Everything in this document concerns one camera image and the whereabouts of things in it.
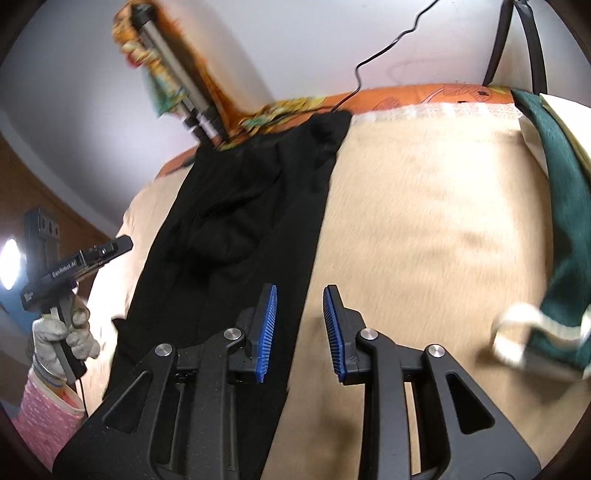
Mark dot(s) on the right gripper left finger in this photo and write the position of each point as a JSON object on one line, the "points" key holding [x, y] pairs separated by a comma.
{"points": [[173, 416]]}

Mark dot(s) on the colourful patterned scarf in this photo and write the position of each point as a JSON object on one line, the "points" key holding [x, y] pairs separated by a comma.
{"points": [[166, 93]]}

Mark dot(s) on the black garment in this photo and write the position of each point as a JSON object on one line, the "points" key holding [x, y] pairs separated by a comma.
{"points": [[243, 217]]}

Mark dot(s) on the beige bed blanket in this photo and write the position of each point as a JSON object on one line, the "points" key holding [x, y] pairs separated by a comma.
{"points": [[438, 219]]}

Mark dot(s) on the white tote bag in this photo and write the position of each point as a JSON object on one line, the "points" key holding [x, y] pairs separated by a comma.
{"points": [[521, 341]]}

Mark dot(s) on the folded silver tripod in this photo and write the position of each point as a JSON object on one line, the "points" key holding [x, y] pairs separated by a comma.
{"points": [[198, 104]]}

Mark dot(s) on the ceiling lamp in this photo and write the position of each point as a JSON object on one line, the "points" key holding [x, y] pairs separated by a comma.
{"points": [[10, 264]]}

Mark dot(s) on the left white gloved hand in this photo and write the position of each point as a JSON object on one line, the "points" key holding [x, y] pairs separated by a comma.
{"points": [[49, 330]]}

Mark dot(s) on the left forearm pink sleeve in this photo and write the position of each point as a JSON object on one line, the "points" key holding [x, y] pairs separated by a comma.
{"points": [[46, 420]]}

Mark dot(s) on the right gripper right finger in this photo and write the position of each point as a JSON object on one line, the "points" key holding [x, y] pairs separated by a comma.
{"points": [[424, 416]]}

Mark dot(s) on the black ring light tripod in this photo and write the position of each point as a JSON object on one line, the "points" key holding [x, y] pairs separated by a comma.
{"points": [[517, 55]]}

